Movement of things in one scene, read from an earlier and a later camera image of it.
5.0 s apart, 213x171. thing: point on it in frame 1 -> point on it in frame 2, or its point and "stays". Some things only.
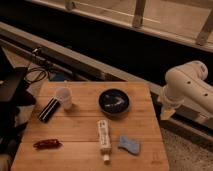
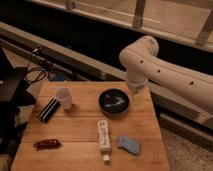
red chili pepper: x=47 y=144 stays
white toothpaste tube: x=105 y=145 stays
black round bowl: x=114 y=101 stays
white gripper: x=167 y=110 -> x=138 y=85
